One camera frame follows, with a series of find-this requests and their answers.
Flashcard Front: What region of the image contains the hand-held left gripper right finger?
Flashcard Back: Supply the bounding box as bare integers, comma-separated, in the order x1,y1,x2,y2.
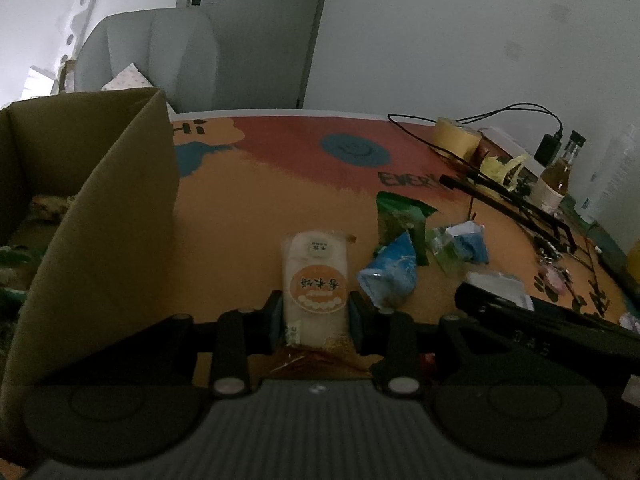
349,291,477,401

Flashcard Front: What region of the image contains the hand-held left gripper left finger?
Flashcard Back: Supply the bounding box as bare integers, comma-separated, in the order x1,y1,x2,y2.
164,290,285,401

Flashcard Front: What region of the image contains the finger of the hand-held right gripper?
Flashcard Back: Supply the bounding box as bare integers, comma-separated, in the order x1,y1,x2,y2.
454,282,640,341

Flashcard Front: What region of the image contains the white snack packet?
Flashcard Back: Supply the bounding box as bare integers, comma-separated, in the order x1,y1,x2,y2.
462,271,535,311

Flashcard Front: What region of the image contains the white rice cracker packet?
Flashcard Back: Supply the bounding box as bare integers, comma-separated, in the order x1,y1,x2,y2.
270,230,373,378

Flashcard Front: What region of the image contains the clear blue snack packet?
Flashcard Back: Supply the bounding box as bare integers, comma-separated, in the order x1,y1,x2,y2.
427,220,491,276

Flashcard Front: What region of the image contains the green snack packet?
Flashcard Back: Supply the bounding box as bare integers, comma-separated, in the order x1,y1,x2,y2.
375,191,436,267

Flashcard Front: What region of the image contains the brown cardboard box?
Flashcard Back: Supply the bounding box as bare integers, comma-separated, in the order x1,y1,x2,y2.
0,87,181,466

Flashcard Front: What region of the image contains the key bunch with pink charm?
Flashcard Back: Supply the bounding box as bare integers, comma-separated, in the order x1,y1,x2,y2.
532,240,576,293

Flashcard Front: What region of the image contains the dark flat object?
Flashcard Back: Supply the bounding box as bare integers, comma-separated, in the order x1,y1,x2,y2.
597,225,640,281

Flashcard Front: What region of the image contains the glass bottle with amber liquid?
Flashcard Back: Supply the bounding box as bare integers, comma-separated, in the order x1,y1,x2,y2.
529,130,587,216

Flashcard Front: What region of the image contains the crumpled yellow wrapper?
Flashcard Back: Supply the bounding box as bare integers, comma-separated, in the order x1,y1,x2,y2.
480,152,531,191

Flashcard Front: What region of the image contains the printed cartoon table mat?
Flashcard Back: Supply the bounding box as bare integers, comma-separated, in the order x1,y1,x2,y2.
167,112,640,361

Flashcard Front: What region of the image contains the black charger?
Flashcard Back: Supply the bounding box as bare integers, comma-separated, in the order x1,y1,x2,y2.
535,132,563,164

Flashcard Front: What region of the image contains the white power strip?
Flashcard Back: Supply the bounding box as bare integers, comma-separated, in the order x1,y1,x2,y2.
480,126,538,161

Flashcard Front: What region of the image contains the beige masking tape roll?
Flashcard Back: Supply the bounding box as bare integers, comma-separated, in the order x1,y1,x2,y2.
432,116,482,158

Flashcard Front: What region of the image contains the clear plastic bottle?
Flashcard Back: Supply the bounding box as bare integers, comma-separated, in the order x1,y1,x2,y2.
582,125,640,223

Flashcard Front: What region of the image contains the dotted white pillow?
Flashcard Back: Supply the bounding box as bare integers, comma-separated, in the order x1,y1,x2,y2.
102,62,176,113

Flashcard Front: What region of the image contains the grey armchair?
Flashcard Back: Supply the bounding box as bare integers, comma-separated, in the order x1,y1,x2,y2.
74,8,221,113

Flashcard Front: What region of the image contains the grey door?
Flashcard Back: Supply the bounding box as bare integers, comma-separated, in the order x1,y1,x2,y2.
175,0,336,110

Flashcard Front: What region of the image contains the white cardboard sheet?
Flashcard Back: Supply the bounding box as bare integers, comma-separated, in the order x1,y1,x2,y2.
20,65,62,101

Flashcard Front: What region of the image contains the white foam board with holes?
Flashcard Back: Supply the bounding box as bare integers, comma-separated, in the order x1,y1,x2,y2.
52,0,111,61

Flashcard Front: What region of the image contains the black wire rack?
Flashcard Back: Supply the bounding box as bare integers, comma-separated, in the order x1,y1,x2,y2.
439,170,601,273

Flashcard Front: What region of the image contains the black cable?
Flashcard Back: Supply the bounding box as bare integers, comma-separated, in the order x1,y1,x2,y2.
387,103,565,161

